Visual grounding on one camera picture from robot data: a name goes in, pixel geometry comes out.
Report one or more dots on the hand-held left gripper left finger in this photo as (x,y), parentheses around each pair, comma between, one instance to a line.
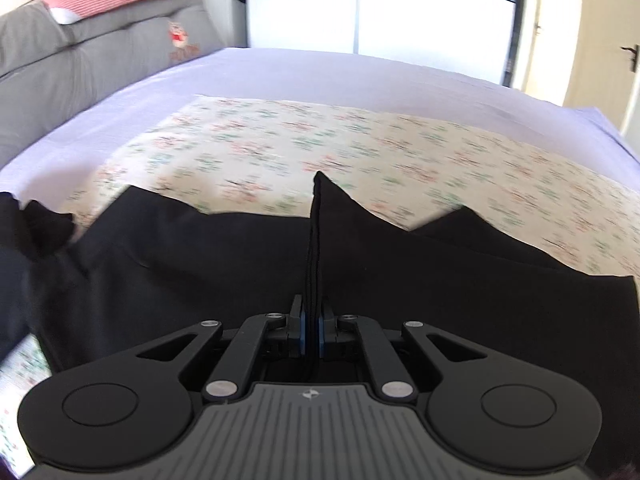
(302,331)

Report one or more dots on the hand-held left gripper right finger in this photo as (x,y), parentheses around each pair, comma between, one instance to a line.
(323,332)

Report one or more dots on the black pants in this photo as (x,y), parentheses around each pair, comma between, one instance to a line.
(200,260)

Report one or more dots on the floral bed sheet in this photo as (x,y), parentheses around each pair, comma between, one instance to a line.
(350,145)

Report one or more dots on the lilac bed sheet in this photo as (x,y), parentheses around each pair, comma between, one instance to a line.
(325,75)

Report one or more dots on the white wardrobe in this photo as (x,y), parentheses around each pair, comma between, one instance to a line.
(380,10)

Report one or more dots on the grey padded headboard cushion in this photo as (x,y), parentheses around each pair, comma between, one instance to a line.
(100,55)

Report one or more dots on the cream room door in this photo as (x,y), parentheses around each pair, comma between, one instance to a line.
(600,35)

